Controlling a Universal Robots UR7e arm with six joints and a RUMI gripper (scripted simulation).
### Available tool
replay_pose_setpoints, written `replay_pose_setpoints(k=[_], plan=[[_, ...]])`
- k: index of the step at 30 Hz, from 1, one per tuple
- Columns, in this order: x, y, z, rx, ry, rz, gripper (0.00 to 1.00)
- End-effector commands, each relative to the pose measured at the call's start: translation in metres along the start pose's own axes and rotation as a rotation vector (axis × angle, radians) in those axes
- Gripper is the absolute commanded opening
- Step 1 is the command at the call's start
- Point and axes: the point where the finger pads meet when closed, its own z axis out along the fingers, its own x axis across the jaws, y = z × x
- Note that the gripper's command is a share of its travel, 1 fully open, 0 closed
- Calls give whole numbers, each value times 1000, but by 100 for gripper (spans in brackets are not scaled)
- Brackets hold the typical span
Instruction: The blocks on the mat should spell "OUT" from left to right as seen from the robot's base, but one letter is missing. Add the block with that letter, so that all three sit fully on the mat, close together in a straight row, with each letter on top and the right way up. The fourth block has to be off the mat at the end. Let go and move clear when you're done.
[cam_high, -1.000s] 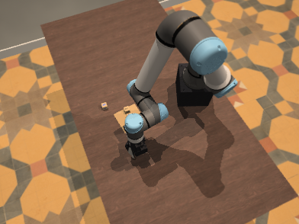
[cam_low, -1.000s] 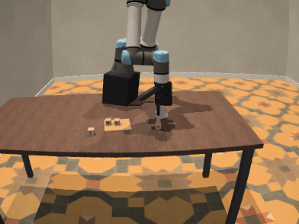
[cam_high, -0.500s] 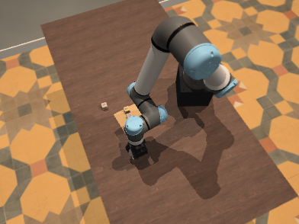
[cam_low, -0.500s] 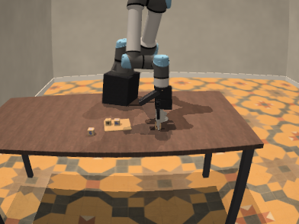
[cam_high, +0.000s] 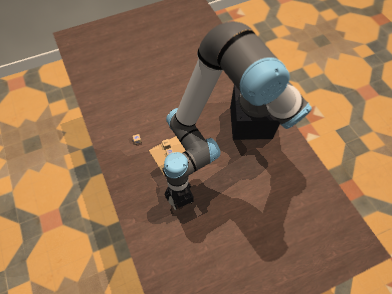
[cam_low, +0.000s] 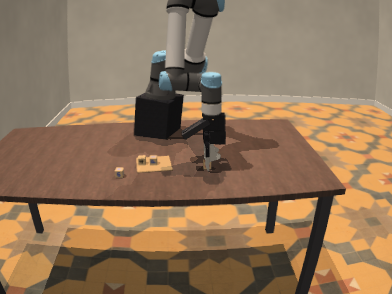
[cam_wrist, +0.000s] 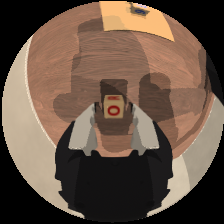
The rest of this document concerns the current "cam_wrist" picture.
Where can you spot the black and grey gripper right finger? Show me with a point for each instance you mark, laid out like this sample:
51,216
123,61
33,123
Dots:
149,139

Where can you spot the tan flat mat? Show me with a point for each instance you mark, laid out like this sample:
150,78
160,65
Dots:
117,16

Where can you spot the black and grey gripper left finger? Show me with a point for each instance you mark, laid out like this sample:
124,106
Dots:
78,140

